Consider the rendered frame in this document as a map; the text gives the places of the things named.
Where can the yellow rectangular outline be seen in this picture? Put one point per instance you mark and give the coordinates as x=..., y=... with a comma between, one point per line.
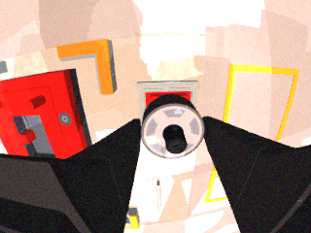
x=228, y=101

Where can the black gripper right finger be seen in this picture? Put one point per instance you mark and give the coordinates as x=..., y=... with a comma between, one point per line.
x=264, y=181

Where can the red rectangular plate with pegs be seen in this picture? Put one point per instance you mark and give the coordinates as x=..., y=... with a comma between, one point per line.
x=43, y=115

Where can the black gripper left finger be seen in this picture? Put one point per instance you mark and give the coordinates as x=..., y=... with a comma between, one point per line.
x=92, y=187

